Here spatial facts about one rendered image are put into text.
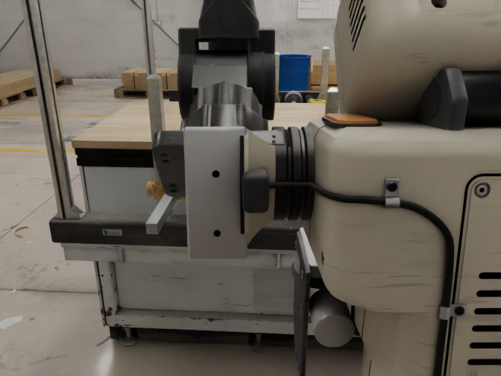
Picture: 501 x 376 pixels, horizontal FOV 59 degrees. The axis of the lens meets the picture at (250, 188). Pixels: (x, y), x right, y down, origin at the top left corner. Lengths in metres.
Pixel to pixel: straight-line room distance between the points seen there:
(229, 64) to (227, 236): 0.19
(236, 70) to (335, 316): 0.28
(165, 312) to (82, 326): 0.46
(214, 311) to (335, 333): 1.40
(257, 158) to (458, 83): 0.15
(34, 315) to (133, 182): 0.97
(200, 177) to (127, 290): 1.58
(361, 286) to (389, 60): 0.16
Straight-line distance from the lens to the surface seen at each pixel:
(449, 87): 0.33
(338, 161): 0.30
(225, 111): 0.40
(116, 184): 1.67
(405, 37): 0.33
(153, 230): 1.15
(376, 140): 0.30
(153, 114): 1.31
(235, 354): 1.95
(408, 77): 0.34
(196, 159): 0.36
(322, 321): 0.50
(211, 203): 0.36
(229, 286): 1.81
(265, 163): 0.36
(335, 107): 1.27
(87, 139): 1.64
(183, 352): 1.98
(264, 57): 0.48
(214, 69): 0.46
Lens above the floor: 1.31
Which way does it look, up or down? 22 degrees down
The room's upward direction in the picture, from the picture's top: straight up
